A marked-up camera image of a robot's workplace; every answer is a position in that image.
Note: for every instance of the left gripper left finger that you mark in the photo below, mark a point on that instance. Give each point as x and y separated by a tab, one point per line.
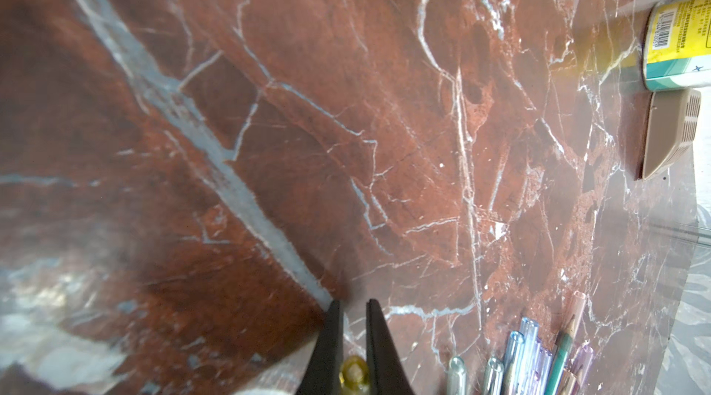
322	376

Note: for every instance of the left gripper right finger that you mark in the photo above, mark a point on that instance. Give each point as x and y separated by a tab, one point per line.
387	376

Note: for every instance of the yellow pencil cap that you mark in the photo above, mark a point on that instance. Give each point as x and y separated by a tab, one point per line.
354	376

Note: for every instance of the red striped pencil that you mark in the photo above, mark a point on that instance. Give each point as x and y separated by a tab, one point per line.
511	361

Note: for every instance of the green pencil clear cap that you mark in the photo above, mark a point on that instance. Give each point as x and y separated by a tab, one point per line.
565	342

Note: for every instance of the navy pencil purple cap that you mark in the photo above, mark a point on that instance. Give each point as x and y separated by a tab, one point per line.
578	373

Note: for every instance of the green pencil pink cap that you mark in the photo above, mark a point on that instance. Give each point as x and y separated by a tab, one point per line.
576	311

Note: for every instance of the brown slotted plastic piece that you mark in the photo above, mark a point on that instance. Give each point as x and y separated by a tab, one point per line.
671	129

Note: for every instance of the yellow green tin can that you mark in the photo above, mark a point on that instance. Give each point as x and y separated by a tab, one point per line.
677	46

